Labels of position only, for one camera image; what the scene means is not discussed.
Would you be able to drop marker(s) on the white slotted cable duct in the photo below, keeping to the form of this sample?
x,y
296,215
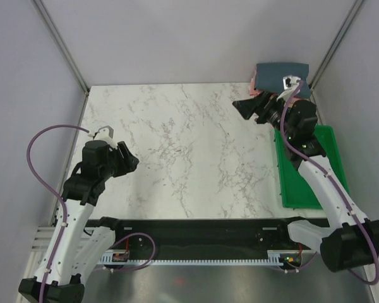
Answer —
x,y
110,258

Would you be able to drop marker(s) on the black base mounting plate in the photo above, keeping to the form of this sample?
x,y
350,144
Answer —
x,y
255,233

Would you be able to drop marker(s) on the aluminium frame post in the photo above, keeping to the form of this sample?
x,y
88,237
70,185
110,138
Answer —
x,y
51,26
337,41

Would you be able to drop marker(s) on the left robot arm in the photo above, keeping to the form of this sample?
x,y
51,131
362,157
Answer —
x,y
67,264

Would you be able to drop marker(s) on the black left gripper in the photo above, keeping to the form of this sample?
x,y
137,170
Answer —
x,y
128,163

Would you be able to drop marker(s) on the right aluminium frame post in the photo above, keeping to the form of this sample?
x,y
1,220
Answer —
x,y
337,41

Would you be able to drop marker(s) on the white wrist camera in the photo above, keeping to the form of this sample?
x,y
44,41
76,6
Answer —
x,y
292,85
105,133

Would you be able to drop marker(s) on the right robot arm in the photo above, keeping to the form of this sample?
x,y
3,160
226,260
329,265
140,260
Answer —
x,y
351,239

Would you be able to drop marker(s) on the blue-grey t-shirt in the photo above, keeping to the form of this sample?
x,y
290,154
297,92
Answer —
x,y
269,76

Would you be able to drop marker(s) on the folded salmon pink t-shirt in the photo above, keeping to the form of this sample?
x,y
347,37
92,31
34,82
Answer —
x,y
253,91

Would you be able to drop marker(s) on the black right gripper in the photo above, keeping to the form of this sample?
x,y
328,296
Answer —
x,y
265,102

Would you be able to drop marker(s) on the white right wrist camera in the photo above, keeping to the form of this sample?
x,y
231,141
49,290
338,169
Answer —
x,y
292,85

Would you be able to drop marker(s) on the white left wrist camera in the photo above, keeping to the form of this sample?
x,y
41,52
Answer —
x,y
105,133

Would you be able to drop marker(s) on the left aluminium frame post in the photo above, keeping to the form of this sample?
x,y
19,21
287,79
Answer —
x,y
51,26

